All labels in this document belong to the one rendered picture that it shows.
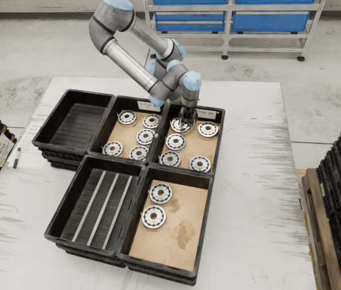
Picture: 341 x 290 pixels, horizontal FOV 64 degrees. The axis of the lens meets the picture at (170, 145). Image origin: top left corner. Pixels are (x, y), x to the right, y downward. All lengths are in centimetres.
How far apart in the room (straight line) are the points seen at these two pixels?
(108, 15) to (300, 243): 128
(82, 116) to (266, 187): 107
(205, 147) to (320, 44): 263
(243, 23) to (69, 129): 214
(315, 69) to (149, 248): 271
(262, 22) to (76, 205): 252
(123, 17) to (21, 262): 117
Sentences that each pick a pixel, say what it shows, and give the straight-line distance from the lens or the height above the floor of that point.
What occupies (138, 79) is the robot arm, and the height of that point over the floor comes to 115.
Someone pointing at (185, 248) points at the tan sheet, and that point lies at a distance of 115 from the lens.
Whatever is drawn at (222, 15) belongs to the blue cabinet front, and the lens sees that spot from 305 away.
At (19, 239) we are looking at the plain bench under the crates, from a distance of 152.
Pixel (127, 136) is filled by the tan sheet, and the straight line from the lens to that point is 145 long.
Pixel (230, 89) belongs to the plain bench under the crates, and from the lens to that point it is 186.
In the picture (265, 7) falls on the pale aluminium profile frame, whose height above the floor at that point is 59.
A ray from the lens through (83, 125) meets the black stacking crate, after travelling 158.
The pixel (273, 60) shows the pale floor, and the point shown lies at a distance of 337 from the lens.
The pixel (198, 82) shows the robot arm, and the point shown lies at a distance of 114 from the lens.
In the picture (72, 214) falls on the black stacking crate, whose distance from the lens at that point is 131.
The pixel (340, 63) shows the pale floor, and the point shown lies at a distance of 355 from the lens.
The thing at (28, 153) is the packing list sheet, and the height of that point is 70.
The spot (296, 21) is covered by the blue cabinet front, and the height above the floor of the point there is 43.
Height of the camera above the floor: 194
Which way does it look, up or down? 53 degrees down
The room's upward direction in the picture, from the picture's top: 6 degrees counter-clockwise
